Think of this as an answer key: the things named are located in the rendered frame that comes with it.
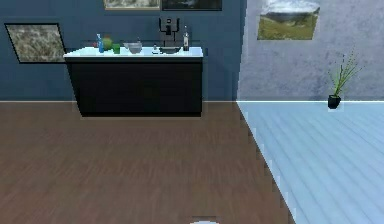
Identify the black cabinet with white top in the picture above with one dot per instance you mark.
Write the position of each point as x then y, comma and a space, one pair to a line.
136, 86

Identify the black pan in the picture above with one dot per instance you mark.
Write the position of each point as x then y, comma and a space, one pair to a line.
170, 50

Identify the dark glass bottle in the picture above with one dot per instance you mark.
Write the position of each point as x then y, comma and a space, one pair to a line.
186, 41

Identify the small grey shaker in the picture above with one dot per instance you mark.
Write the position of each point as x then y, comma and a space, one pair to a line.
155, 49

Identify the black coffee machine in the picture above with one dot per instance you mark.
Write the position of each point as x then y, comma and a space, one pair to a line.
169, 31

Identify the grey bowl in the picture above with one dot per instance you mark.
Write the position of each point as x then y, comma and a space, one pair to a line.
134, 47

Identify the green cup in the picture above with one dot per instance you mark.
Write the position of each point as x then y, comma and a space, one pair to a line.
116, 48

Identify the dark framed picture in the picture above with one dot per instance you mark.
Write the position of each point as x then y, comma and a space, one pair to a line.
191, 4

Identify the green round lettuce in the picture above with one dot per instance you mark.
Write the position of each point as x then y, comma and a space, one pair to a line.
107, 43

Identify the white round object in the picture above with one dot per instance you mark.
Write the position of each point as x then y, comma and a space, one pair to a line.
205, 222

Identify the blue spray bottle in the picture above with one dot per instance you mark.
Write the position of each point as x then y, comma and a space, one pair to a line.
100, 45

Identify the gold framed picture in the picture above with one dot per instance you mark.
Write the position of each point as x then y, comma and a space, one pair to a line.
131, 3

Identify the green landscape picture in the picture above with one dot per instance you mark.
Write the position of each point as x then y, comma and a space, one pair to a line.
288, 25

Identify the house plant in black pot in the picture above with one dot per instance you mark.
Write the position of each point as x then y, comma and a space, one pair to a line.
334, 101

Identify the black framed grey picture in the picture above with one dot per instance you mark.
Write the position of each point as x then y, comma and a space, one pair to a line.
36, 42

